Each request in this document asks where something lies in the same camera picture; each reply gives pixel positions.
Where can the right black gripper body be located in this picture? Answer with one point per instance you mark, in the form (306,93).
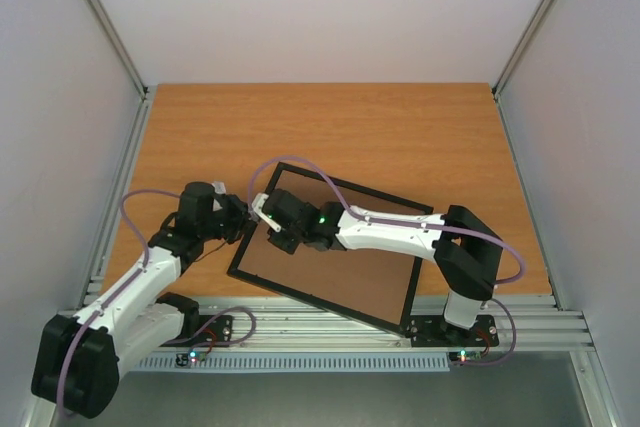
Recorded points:
(273,209)

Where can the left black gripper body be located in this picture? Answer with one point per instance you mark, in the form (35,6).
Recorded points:
(229,225)

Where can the black picture frame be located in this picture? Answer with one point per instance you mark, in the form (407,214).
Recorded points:
(374,287)

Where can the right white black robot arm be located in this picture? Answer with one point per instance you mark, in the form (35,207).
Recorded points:
(465,250)

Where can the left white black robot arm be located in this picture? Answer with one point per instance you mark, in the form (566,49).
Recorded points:
(82,358)

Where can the left small circuit board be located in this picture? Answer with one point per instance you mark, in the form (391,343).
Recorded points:
(190,359)

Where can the small circuit board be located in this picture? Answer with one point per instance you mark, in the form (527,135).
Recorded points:
(467,356)
(190,359)

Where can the right small circuit board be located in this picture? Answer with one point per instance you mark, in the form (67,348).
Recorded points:
(467,356)

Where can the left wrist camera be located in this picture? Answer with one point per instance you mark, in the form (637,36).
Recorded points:
(219,187)

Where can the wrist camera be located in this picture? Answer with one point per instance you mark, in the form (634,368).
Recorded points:
(257,209)
(219,187)

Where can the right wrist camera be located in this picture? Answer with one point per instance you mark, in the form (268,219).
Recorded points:
(257,209)

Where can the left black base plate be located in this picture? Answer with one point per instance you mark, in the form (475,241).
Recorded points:
(217,330)

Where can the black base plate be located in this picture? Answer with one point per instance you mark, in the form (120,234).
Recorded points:
(217,330)
(433,332)

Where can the grey slotted cable duct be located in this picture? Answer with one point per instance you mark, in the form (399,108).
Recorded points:
(297,362)

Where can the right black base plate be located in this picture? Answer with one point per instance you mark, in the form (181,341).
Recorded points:
(433,332)

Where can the aluminium front rail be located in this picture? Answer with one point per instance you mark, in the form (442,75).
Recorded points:
(533,322)

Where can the left aluminium post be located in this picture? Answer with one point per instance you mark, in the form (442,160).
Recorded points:
(107,26)

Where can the aluminium post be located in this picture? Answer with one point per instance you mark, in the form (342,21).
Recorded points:
(536,21)
(107,26)

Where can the right aluminium post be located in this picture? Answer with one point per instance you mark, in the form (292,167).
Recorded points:
(536,21)

